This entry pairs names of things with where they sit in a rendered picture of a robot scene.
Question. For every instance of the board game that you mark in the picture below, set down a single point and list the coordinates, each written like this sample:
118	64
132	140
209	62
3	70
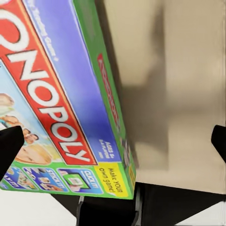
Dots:
56	83

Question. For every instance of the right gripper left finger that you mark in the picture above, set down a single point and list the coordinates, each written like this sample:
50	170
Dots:
11	141

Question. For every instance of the bed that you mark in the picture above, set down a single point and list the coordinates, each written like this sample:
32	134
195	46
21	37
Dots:
168	62

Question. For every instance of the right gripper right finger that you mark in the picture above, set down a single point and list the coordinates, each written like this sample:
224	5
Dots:
219	140

